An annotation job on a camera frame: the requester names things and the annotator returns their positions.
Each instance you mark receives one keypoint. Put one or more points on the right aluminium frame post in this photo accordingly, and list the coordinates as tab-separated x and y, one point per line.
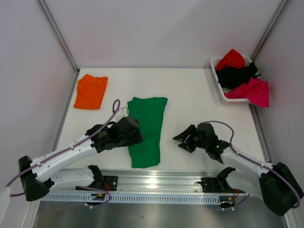
283	5

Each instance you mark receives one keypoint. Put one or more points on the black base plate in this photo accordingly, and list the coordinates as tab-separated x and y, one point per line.
215	185
107	183

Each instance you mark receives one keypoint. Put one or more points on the white slotted cable duct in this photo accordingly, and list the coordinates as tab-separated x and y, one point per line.
133	198

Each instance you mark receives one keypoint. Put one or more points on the black t shirt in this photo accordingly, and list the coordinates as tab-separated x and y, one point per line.
231	78

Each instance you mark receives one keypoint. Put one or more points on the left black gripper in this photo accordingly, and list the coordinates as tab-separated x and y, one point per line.
136	137

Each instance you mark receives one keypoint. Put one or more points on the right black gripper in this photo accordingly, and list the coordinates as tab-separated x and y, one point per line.
193	137

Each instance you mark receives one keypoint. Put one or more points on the aluminium frame post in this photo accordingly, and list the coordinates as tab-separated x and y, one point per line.
57	33
283	5

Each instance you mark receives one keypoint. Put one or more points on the magenta t shirt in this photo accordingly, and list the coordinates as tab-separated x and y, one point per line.
256	91

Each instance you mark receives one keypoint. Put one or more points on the green t shirt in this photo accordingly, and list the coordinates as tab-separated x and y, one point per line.
149	112

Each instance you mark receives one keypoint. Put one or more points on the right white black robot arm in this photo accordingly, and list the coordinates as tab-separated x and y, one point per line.
274	184

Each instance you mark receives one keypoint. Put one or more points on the red t shirt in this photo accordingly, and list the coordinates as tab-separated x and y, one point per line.
231	59

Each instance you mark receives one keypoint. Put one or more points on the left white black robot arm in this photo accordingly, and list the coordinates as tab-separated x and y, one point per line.
56	160

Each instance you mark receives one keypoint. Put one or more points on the left aluminium frame post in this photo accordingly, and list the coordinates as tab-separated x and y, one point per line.
57	33

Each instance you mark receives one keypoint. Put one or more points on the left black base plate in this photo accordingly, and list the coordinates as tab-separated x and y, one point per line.
107	183

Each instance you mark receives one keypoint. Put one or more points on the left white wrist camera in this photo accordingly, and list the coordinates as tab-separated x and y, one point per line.
122	112

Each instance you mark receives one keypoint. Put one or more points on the aluminium mounting rail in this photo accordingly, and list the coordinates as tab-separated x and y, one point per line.
156	183

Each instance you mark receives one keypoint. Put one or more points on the orange folded t shirt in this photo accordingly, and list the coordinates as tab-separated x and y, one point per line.
90	92

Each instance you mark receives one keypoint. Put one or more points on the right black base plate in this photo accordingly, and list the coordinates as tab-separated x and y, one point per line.
215	185

